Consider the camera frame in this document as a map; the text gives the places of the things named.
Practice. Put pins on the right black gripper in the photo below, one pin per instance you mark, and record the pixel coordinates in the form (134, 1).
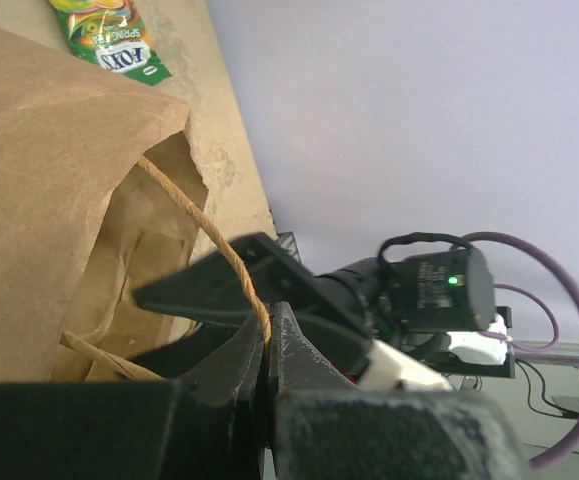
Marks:
(209, 291)

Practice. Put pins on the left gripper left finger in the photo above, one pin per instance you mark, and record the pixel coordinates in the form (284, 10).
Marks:
(204, 425)

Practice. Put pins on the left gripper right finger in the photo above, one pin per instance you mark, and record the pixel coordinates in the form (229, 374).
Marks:
(325, 427)

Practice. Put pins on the brown paper bag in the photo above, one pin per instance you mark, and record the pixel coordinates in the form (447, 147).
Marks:
(80, 222)

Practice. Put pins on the green Fox's candy bag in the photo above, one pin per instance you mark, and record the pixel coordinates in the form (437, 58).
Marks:
(112, 35)

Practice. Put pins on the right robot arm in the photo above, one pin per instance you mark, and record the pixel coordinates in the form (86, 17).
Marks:
(437, 308)

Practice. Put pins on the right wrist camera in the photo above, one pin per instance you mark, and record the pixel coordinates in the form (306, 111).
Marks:
(481, 348)

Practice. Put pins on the aluminium table frame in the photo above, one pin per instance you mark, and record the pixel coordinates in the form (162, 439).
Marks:
(564, 353)

